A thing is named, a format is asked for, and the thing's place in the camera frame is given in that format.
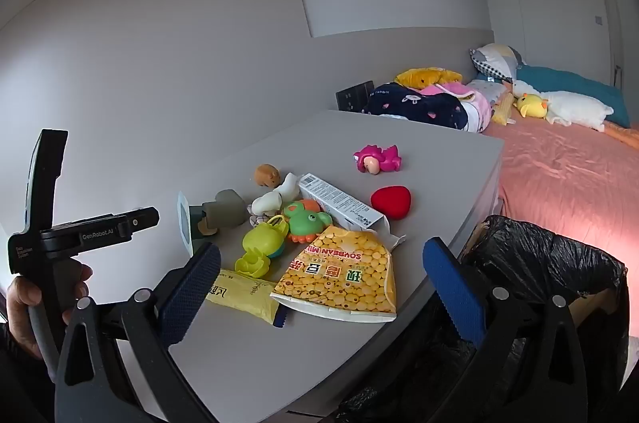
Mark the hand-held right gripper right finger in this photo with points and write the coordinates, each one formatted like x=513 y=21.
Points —
x=454 y=295

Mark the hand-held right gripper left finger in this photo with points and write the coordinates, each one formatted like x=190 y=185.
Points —
x=192 y=290

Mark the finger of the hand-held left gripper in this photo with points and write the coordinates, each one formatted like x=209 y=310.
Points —
x=142 y=219

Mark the yellow-green plastic toy case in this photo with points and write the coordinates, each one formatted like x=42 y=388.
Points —
x=262 y=243

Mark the bin with black bag liner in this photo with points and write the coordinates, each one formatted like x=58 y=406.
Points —
x=539 y=263

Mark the yellow bean-print bag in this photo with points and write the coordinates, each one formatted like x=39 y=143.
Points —
x=344 y=278

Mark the green frog toy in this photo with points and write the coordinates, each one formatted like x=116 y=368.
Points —
x=309 y=223

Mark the person's left forearm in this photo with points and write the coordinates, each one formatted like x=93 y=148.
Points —
x=20 y=383

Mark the person's left hand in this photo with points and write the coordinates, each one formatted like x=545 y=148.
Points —
x=20 y=308

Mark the yellow plastic packet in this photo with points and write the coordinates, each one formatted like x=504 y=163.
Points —
x=239 y=293

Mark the grey green toy figure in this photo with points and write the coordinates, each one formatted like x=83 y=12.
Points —
x=224 y=211

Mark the small patterned cloth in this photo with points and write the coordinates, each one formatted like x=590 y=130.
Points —
x=257 y=221

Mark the red heart-shaped box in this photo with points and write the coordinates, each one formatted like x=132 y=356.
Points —
x=392 y=202

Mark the brown round toy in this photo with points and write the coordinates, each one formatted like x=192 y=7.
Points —
x=267 y=176

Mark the white cardboard carton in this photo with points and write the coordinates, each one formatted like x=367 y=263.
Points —
x=339 y=203

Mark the pink dinosaur toy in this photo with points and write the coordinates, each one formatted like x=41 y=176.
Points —
x=382 y=156

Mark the bed with pink sheet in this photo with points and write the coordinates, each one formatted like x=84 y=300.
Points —
x=559 y=173

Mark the pink blanket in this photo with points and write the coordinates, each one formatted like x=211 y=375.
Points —
x=477 y=108

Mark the yellow patterned cloth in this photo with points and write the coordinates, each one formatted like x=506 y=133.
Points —
x=503 y=108

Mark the navy printed blanket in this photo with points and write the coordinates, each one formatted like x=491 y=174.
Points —
x=414 y=106

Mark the yellow duck plush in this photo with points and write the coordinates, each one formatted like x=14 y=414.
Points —
x=531 y=104

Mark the pale printed pillow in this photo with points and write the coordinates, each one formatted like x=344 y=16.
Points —
x=491 y=89

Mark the yellow star pillow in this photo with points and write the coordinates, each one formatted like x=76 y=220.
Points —
x=424 y=77

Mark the white goose plush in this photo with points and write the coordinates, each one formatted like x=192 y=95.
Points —
x=574 y=106

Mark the checkered pillow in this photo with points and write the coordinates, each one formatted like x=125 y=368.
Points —
x=491 y=58

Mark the teal pillow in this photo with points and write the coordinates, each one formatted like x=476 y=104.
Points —
x=574 y=81

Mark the white door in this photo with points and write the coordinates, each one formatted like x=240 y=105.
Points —
x=618 y=3

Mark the black wall socket panel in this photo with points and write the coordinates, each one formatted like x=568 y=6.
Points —
x=354 y=96

